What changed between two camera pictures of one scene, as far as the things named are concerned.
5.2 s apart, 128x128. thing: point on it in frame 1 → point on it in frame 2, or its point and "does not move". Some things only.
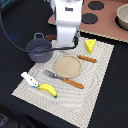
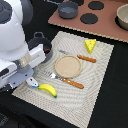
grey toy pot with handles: [40, 47] does not move
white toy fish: [31, 81] does not move
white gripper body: [66, 31] → [13, 72]
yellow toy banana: [49, 88] does not move
